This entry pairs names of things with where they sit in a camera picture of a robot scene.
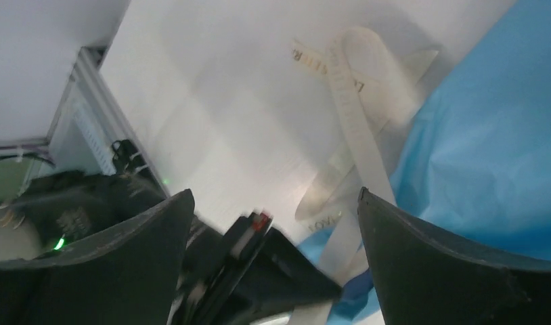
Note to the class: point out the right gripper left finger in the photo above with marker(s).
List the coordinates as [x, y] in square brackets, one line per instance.
[126, 274]

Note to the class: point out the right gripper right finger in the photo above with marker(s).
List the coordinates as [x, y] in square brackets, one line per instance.
[424, 274]

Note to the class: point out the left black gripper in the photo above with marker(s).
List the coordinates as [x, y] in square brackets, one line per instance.
[249, 273]

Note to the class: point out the blue wrapping paper sheet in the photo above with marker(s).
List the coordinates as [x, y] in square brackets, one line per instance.
[477, 161]

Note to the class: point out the cream ribbon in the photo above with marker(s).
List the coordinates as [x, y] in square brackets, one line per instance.
[376, 96]

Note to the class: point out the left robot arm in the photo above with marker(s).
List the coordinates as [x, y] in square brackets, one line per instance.
[61, 209]

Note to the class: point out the white cable duct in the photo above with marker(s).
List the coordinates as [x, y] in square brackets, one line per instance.
[94, 139]

